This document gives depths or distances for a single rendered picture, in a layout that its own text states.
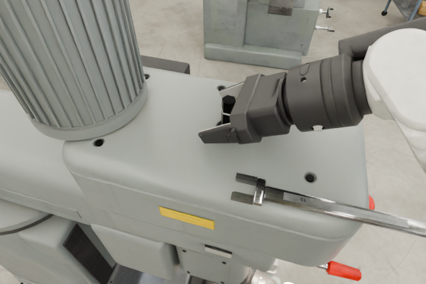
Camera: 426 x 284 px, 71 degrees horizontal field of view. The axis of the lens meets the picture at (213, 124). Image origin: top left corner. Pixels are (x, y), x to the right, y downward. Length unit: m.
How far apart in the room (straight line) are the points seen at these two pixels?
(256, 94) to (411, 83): 0.18
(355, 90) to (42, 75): 0.37
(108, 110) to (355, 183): 0.37
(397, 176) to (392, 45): 2.81
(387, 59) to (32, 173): 0.63
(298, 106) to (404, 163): 2.93
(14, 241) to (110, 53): 0.66
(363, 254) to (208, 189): 2.26
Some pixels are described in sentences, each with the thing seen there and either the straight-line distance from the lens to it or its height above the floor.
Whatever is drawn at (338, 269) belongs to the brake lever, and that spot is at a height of 1.71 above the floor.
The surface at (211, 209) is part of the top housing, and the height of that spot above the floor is 1.85.
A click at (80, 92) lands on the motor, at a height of 1.98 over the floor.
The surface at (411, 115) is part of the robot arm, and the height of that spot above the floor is 2.06.
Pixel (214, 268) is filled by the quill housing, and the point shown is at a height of 1.51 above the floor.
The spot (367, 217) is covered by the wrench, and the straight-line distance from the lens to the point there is 0.43.
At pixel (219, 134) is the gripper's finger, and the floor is 1.93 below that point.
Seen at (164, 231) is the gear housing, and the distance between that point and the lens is 0.60.
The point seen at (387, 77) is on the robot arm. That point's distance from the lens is 0.33.
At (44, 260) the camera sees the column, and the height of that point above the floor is 1.40.
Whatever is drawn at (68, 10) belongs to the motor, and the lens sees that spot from 0.39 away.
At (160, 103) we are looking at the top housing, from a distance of 0.53.
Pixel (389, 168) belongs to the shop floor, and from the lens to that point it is 3.15.
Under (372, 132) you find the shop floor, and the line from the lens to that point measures 3.39.
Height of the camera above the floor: 2.25
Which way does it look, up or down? 47 degrees down
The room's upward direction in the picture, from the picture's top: straight up
